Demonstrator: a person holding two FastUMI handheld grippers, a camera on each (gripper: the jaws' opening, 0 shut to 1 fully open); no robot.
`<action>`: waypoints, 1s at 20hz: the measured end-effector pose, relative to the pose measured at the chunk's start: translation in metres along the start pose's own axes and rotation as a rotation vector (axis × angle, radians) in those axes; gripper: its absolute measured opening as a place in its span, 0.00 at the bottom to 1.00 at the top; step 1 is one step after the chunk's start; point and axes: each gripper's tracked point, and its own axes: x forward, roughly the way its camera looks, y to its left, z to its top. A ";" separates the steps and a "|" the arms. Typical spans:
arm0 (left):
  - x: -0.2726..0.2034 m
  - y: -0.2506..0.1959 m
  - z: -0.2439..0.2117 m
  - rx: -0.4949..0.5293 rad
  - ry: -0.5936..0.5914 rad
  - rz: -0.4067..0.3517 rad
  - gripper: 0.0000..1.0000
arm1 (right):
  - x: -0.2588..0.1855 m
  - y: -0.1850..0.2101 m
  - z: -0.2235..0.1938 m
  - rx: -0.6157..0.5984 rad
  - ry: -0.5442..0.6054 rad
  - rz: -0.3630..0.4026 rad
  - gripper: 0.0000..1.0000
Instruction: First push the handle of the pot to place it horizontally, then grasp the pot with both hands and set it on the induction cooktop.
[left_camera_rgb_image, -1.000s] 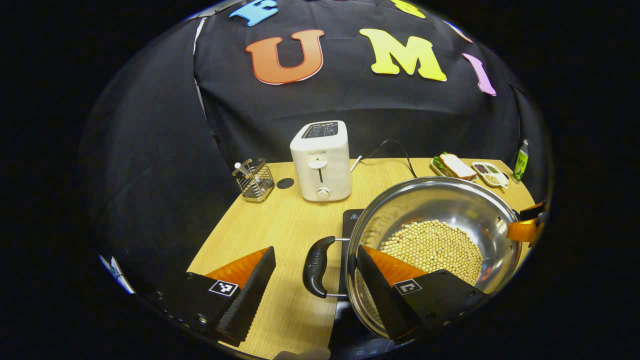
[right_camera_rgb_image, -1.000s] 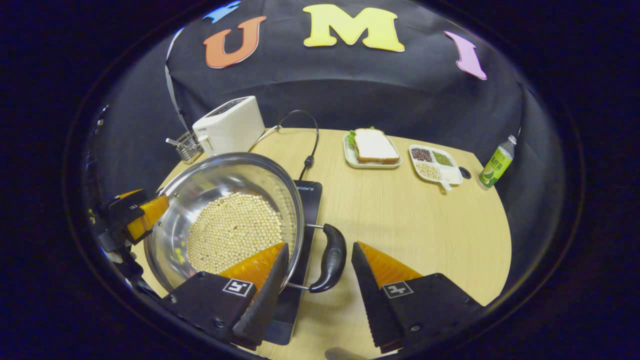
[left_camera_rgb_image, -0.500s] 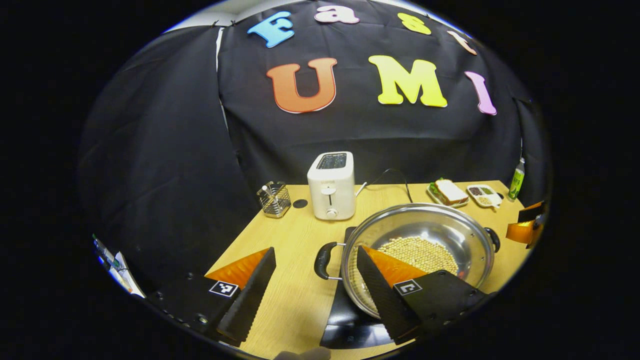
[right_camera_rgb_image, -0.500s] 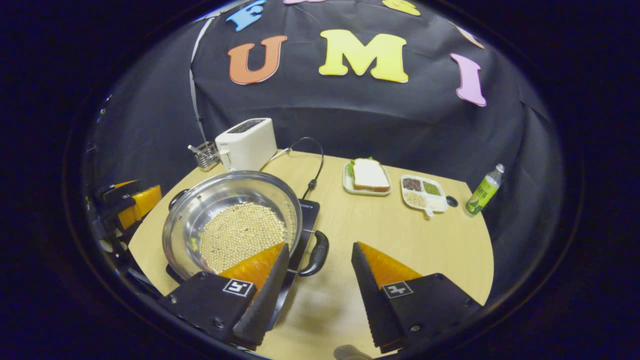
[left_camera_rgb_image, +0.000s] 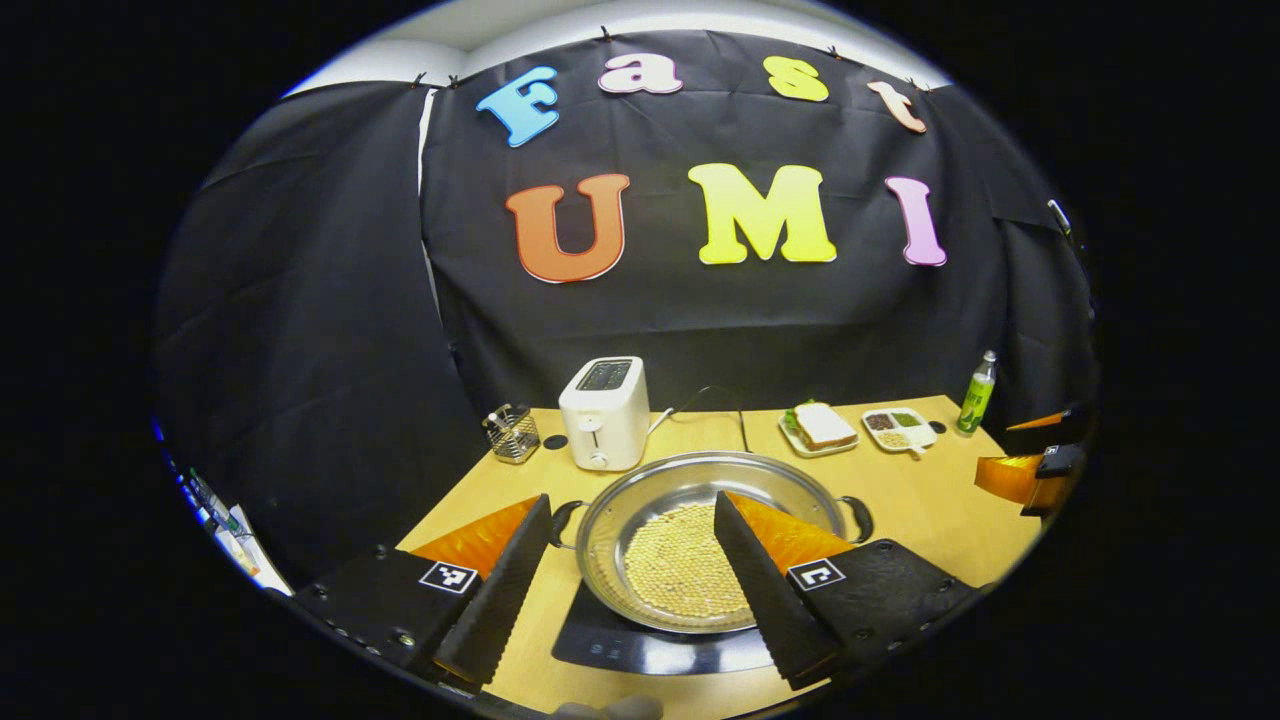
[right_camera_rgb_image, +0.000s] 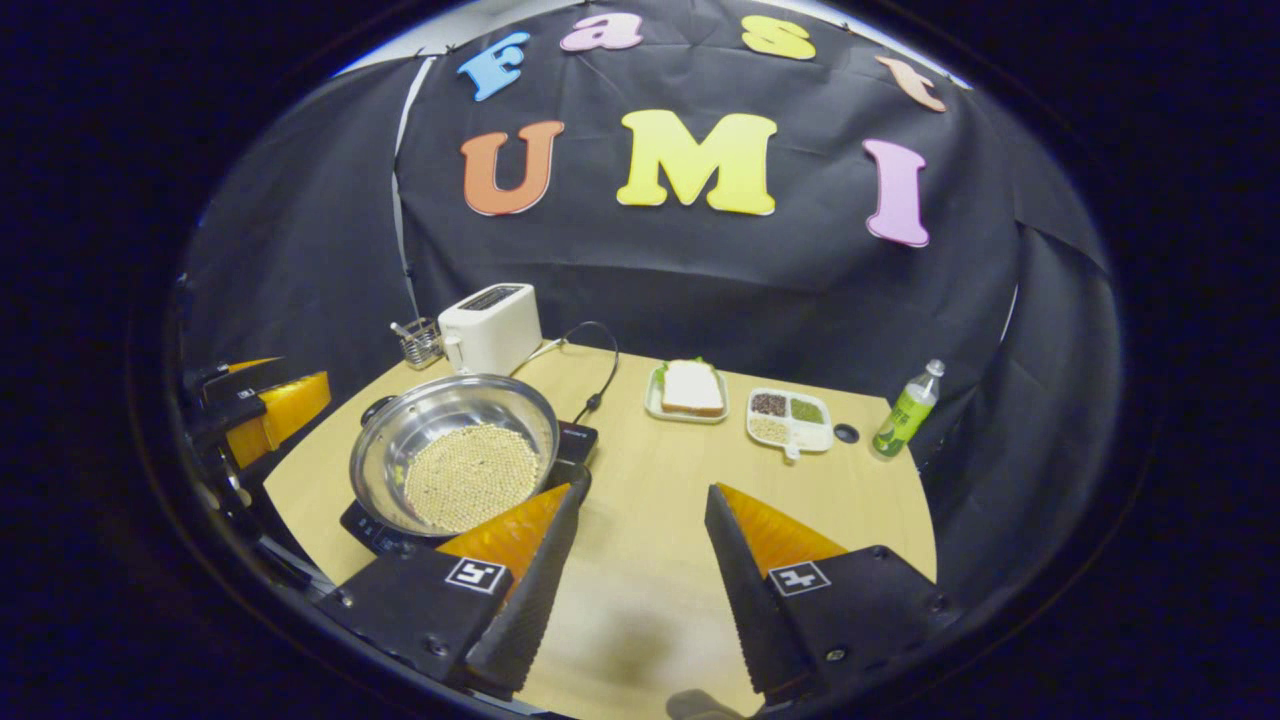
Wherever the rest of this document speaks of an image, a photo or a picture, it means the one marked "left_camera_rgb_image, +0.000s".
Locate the white toaster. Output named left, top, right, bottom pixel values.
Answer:
left=558, top=357, right=652, bottom=472

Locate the pale sandwich plate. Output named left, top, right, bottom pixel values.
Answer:
left=778, top=400, right=861, bottom=459

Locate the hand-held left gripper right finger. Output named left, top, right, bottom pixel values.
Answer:
left=713, top=490, right=981, bottom=691

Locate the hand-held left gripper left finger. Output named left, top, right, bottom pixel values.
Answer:
left=293, top=493, right=554, bottom=691

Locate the sandwich with lettuce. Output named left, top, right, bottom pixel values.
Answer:
left=790, top=402, right=858, bottom=451

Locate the stainless steel pot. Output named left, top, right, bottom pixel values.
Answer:
left=548, top=451, right=875, bottom=635

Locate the black power cable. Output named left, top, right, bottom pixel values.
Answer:
left=668, top=386, right=751, bottom=453

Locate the green label drink bottle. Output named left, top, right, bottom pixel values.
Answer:
left=956, top=351, right=998, bottom=435

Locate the black induction cooktop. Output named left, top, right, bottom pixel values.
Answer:
left=551, top=580, right=776, bottom=676

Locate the divided white bean dish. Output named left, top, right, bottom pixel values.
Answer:
left=862, top=407, right=939, bottom=459

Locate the pile of soybeans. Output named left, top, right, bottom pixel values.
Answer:
left=622, top=503, right=756, bottom=619

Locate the metal wire holder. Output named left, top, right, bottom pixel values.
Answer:
left=483, top=404, right=541, bottom=465

